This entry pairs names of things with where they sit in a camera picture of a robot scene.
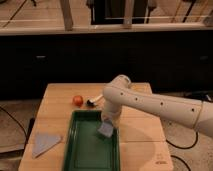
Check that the grey-blue sponge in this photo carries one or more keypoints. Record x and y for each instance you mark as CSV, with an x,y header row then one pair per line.
x,y
106,129

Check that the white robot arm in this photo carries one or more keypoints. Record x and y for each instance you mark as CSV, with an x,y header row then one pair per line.
x,y
191,113

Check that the yellow banana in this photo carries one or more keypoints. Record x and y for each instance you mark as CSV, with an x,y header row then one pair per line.
x,y
137,88

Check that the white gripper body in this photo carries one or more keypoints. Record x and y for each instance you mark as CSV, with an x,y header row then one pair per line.
x,y
112,115

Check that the red tomato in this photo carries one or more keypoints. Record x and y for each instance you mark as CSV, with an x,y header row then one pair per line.
x,y
77,100

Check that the dark blue floor object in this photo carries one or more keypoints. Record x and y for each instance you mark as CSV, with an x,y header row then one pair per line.
x,y
203,96

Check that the green plastic tray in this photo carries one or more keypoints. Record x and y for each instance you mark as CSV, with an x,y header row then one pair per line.
x,y
86,149

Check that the grey triangular cloth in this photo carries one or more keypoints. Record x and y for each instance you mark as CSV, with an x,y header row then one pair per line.
x,y
44,142

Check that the white-handled black brush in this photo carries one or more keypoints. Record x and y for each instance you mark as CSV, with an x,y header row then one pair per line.
x,y
92,102

